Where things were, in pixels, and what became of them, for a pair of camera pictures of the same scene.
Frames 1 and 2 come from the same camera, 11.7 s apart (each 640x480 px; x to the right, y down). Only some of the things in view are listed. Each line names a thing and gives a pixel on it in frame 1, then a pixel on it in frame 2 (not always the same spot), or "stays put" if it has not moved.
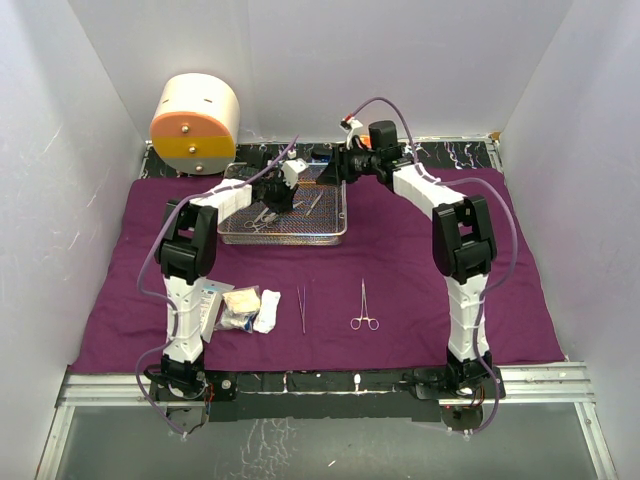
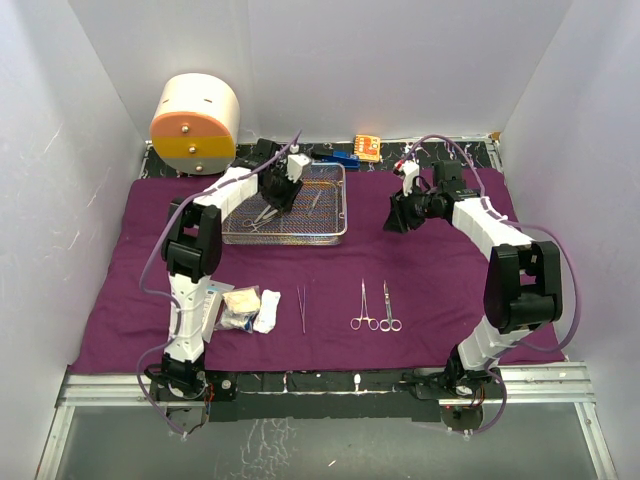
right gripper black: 338,167 to 400,218
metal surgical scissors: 261,220 to 389,323
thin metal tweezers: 302,309 stays put
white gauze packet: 210,292 stays put
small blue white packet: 228,319 stays put
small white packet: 267,315 stays put
